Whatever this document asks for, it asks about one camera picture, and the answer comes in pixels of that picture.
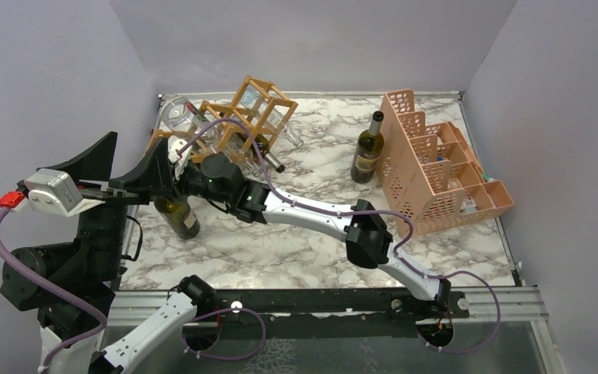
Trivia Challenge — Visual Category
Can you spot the clear glass jug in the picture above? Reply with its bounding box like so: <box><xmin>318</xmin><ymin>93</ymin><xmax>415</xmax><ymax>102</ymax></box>
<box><xmin>160</xmin><ymin>97</ymin><xmax>209</xmax><ymax>140</ymax></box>

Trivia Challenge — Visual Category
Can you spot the wooden wine rack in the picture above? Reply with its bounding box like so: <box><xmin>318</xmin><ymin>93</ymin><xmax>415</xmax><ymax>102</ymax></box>
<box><xmin>150</xmin><ymin>76</ymin><xmax>298</xmax><ymax>171</ymax></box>

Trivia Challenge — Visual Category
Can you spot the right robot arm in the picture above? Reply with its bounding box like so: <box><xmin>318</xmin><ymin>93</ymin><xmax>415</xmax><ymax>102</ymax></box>
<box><xmin>25</xmin><ymin>132</ymin><xmax>450</xmax><ymax>317</ymax></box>

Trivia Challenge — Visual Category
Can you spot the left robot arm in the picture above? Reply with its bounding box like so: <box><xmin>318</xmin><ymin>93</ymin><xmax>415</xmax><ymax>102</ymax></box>
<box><xmin>0</xmin><ymin>156</ymin><xmax>216</xmax><ymax>373</ymax></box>

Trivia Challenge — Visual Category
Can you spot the dark wine bottle at left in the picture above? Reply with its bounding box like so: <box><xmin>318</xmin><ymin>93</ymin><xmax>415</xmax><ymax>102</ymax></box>
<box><xmin>153</xmin><ymin>196</ymin><xmax>200</xmax><ymax>240</ymax></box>

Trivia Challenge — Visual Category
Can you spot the green wine bottle silver neck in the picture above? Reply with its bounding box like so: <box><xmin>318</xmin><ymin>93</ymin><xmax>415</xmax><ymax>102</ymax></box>
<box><xmin>350</xmin><ymin>111</ymin><xmax>385</xmax><ymax>184</ymax></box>

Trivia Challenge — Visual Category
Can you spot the pink plastic organizer rack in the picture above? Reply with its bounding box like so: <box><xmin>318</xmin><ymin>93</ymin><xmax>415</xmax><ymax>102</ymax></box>
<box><xmin>376</xmin><ymin>90</ymin><xmax>515</xmax><ymax>236</ymax></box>

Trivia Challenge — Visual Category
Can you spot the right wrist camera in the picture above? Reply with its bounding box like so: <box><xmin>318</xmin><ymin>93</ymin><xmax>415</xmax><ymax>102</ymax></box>
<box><xmin>0</xmin><ymin>168</ymin><xmax>105</xmax><ymax>217</ymax></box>

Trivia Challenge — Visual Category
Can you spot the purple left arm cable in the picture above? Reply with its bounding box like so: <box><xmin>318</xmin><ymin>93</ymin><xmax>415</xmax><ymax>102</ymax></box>
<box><xmin>178</xmin><ymin>118</ymin><xmax>502</xmax><ymax>357</ymax></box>

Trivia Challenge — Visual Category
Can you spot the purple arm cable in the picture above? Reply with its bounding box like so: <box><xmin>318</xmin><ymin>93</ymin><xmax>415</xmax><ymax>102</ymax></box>
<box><xmin>178</xmin><ymin>118</ymin><xmax>502</xmax><ymax>357</ymax></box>
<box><xmin>0</xmin><ymin>206</ymin><xmax>109</xmax><ymax>374</ymax></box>

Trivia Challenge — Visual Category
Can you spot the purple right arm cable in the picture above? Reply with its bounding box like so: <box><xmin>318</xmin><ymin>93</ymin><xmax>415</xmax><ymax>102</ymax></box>
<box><xmin>0</xmin><ymin>206</ymin><xmax>109</xmax><ymax>374</ymax></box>

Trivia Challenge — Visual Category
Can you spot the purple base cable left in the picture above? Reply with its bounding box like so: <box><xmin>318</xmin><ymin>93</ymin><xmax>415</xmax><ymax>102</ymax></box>
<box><xmin>181</xmin><ymin>308</ymin><xmax>267</xmax><ymax>362</ymax></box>

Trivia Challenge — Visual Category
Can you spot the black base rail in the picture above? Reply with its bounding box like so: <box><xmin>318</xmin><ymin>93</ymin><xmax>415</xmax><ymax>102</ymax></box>
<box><xmin>185</xmin><ymin>288</ymin><xmax>470</xmax><ymax>340</ymax></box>

